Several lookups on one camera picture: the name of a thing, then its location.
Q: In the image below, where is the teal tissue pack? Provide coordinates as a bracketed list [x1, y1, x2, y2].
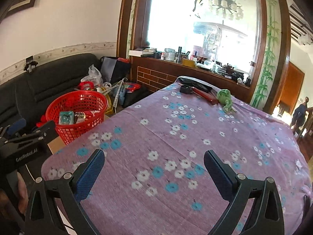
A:
[58, 111, 75, 125]

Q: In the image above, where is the red plastic mesh basket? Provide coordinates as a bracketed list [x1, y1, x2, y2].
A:
[46, 90, 108, 144]

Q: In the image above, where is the white grey carton box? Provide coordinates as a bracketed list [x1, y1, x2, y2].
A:
[74, 112, 86, 124]

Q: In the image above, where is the person's left hand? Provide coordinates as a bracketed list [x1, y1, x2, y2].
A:
[1, 172, 28, 214]

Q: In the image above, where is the black sofa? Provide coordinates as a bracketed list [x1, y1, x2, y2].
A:
[1, 53, 101, 134]

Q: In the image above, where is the wooden stair railing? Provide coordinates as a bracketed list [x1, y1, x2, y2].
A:
[296, 107, 312, 141]

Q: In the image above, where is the dark blue hanging jacket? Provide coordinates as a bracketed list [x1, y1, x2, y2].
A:
[290, 97, 309, 133]

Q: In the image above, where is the clear plastic bag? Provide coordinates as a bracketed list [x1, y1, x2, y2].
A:
[81, 65, 103, 87]

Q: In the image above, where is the purple floral tablecloth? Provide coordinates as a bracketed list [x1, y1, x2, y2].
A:
[41, 82, 311, 234]

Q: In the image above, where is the green crumpled cloth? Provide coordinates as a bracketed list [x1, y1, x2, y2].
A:
[216, 89, 237, 114]

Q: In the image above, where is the brown wooden door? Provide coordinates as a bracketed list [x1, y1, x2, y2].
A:
[279, 62, 305, 115]

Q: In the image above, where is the small black box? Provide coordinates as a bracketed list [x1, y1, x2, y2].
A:
[179, 85, 193, 94]

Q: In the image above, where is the wooden brick pattern counter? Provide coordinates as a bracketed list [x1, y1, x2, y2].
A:
[129, 55, 255, 104]

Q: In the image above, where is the black flat case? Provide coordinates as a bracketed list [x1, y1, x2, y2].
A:
[178, 78, 212, 93]

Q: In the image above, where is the ceiling chandelier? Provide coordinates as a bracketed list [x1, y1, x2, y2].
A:
[191, 0, 245, 21]

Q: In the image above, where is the red handled tool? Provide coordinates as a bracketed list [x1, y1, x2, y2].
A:
[192, 88, 219, 105]

